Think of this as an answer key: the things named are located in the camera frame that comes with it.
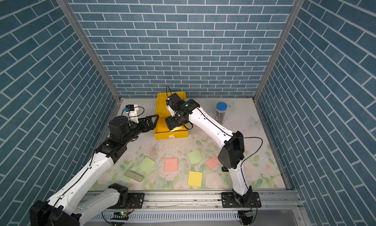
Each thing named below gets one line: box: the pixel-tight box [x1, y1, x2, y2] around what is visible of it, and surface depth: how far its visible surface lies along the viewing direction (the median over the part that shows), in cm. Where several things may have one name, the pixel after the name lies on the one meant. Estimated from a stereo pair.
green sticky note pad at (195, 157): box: [188, 149, 203, 165], surface depth 91 cm
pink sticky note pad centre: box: [164, 157, 178, 172], surface depth 88 cm
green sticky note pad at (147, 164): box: [138, 156, 157, 175], surface depth 88 cm
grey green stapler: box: [125, 170, 144, 182], surface depth 81 cm
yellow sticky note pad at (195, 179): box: [187, 170, 203, 188], surface depth 83 cm
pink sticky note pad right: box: [205, 156, 221, 170], surface depth 89 cm
